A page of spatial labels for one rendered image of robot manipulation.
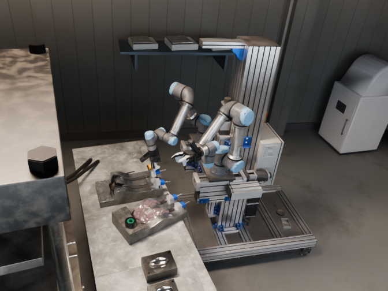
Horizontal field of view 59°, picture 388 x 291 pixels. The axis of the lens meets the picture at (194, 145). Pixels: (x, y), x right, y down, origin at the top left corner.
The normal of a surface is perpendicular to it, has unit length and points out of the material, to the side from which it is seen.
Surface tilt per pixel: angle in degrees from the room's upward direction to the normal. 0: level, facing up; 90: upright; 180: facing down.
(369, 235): 0
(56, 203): 90
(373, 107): 90
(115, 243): 0
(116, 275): 0
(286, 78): 90
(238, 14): 90
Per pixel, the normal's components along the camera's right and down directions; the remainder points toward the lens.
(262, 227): 0.09, -0.84
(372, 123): 0.29, 0.54
